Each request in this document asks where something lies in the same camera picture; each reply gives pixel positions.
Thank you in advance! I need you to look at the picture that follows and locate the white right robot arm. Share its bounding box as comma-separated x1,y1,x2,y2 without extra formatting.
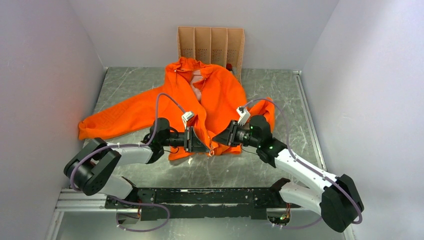
213,115,364,233

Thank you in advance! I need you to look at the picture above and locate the red round cap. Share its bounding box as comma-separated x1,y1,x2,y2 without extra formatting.
226,63,233,71

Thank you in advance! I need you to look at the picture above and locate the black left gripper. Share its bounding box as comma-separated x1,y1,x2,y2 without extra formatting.
161,127,211,155

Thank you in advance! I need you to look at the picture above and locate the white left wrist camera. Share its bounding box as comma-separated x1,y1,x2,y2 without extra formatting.
181,111,197,129

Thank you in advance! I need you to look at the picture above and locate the orange jacket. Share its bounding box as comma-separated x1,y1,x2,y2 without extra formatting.
78,56,276,162

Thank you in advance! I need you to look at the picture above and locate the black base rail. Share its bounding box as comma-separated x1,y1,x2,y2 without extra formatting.
104,187,298,221

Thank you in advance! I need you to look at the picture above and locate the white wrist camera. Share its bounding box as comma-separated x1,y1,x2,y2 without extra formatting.
181,111,197,129
236,106,251,126

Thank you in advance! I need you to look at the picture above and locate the tan perforated organizer rack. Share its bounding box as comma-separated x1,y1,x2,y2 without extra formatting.
176,26,245,81

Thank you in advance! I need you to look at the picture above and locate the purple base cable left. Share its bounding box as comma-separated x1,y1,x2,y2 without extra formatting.
110,195,171,233

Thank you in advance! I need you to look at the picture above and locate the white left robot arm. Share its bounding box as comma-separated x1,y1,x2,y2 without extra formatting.
63,117,210,208

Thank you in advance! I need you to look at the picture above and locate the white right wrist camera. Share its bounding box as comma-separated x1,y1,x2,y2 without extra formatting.
236,106,251,126

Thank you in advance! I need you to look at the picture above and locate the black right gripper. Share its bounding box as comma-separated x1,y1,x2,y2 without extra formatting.
212,119,261,148

